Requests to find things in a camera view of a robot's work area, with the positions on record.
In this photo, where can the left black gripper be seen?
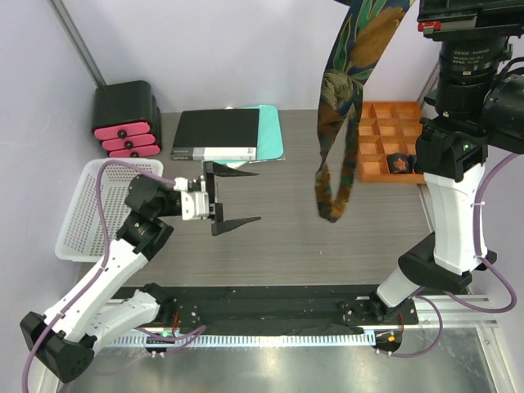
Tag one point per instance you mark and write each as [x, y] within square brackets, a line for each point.
[216, 212]

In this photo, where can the black notebook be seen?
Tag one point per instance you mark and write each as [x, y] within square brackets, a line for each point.
[223, 134]

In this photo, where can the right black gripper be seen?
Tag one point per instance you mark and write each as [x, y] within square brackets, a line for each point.
[471, 20]

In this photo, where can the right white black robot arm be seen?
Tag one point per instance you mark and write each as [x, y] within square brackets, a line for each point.
[479, 104]

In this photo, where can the floral patterned necktie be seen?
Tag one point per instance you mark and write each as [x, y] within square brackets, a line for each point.
[365, 32]

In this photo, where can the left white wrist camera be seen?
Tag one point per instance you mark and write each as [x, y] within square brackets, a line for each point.
[195, 201]

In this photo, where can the orange compartment tray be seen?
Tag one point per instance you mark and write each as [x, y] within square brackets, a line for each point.
[388, 129]

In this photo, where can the aluminium rail frame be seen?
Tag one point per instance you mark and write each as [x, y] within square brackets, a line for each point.
[426, 312]

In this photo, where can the white perforated plastic basket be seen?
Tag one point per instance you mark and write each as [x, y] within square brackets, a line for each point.
[81, 238]

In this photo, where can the white slotted cable duct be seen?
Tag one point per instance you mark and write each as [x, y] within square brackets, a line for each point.
[138, 340]

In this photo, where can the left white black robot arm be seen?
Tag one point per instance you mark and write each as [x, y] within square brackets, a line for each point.
[68, 335]

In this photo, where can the rolled tie orange leaf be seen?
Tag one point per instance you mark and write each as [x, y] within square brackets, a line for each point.
[398, 163]

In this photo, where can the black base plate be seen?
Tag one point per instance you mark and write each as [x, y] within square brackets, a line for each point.
[286, 306]

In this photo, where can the black pink drawer organizer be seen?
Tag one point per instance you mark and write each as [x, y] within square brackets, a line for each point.
[126, 120]

